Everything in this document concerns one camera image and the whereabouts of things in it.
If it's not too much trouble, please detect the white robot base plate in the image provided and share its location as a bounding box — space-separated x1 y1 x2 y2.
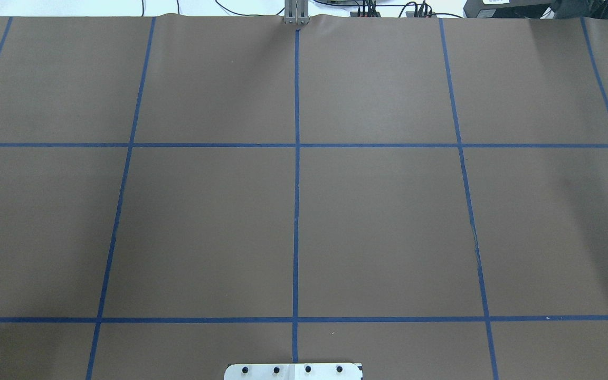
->
224 363 364 379

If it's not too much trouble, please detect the aluminium frame post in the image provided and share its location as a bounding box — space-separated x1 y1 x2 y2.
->
283 0 310 25

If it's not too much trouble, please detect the black box with label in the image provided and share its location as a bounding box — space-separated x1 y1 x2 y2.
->
463 1 552 19

